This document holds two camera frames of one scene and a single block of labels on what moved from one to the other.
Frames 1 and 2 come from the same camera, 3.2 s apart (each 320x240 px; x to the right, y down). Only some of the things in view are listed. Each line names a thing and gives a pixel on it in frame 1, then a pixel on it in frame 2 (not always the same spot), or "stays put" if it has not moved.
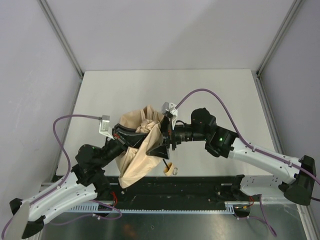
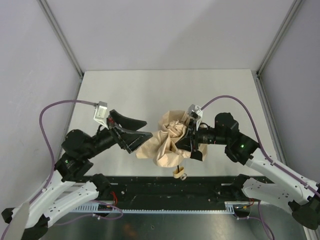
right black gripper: [169, 135] to [193, 137]
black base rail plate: [170, 189] stays put
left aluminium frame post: [62, 36] stays put
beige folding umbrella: [134, 161] to [163, 146]
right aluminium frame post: [281, 35] stays put
